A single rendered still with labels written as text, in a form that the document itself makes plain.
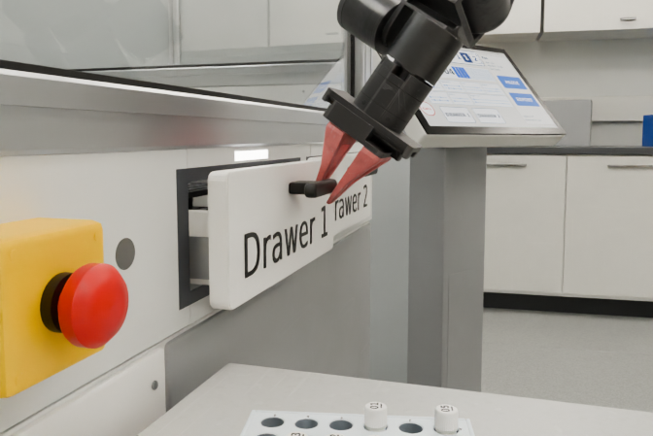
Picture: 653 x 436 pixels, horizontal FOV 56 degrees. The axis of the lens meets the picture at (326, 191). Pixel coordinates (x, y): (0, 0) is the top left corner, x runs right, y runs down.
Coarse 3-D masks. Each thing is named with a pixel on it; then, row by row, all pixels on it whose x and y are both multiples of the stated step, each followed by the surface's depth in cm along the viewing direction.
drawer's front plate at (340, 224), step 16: (352, 160) 93; (336, 176) 85; (368, 176) 104; (352, 192) 94; (368, 192) 105; (336, 208) 86; (352, 208) 94; (368, 208) 105; (336, 224) 86; (352, 224) 94
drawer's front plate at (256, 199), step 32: (320, 160) 70; (224, 192) 47; (256, 192) 52; (288, 192) 60; (224, 224) 47; (256, 224) 53; (288, 224) 60; (320, 224) 70; (224, 256) 48; (256, 256) 53; (288, 256) 60; (224, 288) 48; (256, 288) 53
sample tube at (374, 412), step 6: (372, 402) 34; (378, 402) 34; (366, 408) 33; (372, 408) 33; (378, 408) 33; (384, 408) 33; (366, 414) 33; (372, 414) 33; (378, 414) 33; (384, 414) 33; (366, 420) 33; (372, 420) 33; (378, 420) 33; (384, 420) 33; (366, 426) 33; (372, 426) 33; (378, 426) 33; (384, 426) 34
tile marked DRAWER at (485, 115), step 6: (474, 108) 142; (480, 108) 143; (486, 108) 145; (480, 114) 141; (486, 114) 143; (492, 114) 144; (498, 114) 146; (480, 120) 140; (486, 120) 141; (492, 120) 142; (498, 120) 144; (504, 120) 145
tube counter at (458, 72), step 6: (450, 66) 149; (456, 66) 150; (444, 72) 145; (450, 72) 147; (456, 72) 148; (462, 72) 150; (468, 72) 152; (474, 72) 153; (480, 72) 155; (486, 72) 156; (456, 78) 146; (462, 78) 148; (468, 78) 150; (474, 78) 151; (480, 78) 153; (486, 78) 154; (492, 78) 156
